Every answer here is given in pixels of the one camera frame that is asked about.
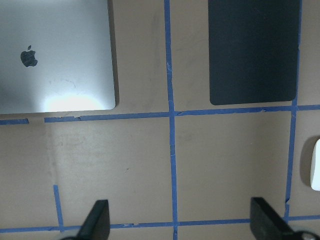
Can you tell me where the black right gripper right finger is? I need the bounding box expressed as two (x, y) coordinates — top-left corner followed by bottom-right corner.
(250, 197), (295, 240)

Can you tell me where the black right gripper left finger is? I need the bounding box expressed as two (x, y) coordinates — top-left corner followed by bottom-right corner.
(76, 199), (110, 240)

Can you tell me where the white computer mouse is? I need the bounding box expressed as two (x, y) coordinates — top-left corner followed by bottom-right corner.
(310, 139), (320, 192)

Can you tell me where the black mousepad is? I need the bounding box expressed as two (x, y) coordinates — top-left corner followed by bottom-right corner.
(208, 0), (301, 106)

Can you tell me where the silver laptop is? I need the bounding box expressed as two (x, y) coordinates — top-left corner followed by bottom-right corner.
(0, 0), (116, 114)

